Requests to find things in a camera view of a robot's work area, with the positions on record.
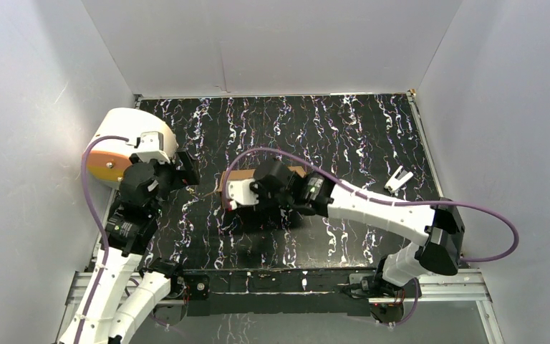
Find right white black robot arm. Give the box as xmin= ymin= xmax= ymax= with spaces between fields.
xmin=249 ymin=159 xmax=465 ymax=297

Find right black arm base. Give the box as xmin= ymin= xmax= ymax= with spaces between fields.
xmin=339 ymin=272 xmax=422 ymax=328

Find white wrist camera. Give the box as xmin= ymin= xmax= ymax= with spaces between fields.
xmin=134 ymin=131 xmax=171 ymax=164
xmin=226 ymin=178 xmax=259 ymax=210

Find brown cardboard box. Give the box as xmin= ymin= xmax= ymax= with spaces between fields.
xmin=218 ymin=159 xmax=307 ymax=211

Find aluminium front frame rail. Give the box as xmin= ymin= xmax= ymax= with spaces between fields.
xmin=66 ymin=269 xmax=492 ymax=306

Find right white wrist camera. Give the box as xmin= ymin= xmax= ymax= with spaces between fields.
xmin=226 ymin=178 xmax=259 ymax=210

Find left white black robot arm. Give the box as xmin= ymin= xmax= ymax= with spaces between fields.
xmin=59 ymin=150 xmax=200 ymax=343

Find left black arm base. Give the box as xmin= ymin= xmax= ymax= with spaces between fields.
xmin=148 ymin=259 xmax=210 ymax=328

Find cream cylindrical drum device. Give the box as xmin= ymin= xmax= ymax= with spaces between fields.
xmin=82 ymin=107 xmax=179 ymax=190

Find small white plastic clip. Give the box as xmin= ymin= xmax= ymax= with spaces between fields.
xmin=385 ymin=166 xmax=414 ymax=194

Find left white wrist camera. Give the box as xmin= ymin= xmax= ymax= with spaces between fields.
xmin=134 ymin=131 xmax=171 ymax=164

